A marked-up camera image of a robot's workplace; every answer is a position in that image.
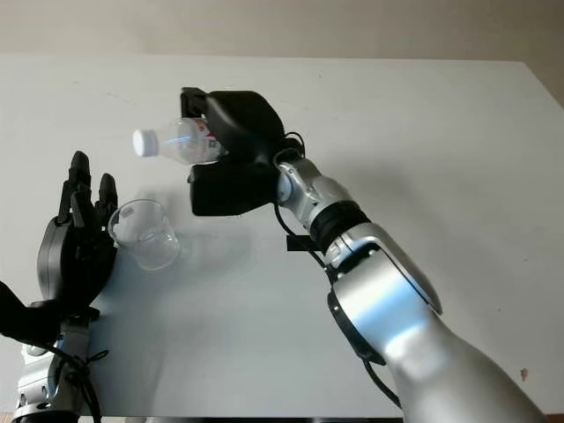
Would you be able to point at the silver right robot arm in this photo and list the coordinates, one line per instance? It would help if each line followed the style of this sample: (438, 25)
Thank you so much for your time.
(396, 308)

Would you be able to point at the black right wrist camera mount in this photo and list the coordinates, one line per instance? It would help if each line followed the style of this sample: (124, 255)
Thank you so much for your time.
(229, 189)

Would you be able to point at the clear glass beaker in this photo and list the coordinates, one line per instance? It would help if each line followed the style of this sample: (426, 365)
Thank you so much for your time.
(150, 247)

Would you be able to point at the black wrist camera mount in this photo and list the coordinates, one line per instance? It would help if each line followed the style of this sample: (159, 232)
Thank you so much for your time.
(229, 189)
(22, 317)

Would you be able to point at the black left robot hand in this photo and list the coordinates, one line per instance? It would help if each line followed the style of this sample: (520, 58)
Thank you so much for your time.
(66, 260)

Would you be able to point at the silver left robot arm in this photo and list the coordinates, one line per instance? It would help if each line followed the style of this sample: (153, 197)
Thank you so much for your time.
(66, 352)

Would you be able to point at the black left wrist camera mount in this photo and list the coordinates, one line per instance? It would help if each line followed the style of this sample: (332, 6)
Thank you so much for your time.
(22, 317)

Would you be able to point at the clear plastic water bottle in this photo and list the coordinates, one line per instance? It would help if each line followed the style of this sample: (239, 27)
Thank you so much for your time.
(185, 141)

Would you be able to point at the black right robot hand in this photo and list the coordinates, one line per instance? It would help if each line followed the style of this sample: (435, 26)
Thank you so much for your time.
(247, 123)

